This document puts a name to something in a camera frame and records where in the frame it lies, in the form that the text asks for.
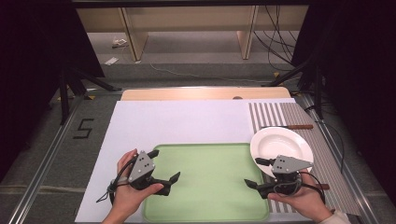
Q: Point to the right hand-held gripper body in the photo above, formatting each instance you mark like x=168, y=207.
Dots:
x=286, y=166

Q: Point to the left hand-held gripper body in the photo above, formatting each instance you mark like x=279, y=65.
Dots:
x=141, y=166

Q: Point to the white plate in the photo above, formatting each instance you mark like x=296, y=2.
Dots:
x=280, y=143

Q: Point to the green tray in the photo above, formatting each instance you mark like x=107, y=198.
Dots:
x=205, y=180

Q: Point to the person's left hand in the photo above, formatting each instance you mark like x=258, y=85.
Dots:
x=127, y=193

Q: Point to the person's right hand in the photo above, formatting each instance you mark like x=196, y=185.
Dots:
x=303, y=202

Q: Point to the white board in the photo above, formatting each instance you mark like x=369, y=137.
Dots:
x=174, y=121

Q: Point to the grey striped placemat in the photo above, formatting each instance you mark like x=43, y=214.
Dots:
x=317, y=137

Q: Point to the wooden table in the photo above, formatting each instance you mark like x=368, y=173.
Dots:
x=202, y=93

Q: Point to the black metal stand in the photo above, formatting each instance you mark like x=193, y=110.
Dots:
x=64, y=93
x=317, y=90

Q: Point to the white paper scrap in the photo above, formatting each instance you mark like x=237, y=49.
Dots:
x=111, y=61

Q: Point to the white crumpled litter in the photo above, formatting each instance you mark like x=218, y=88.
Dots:
x=120, y=42

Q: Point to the dark curtain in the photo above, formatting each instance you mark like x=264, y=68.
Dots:
x=361, y=77
x=28, y=77

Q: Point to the wooden shelf unit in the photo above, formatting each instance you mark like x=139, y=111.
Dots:
x=193, y=18

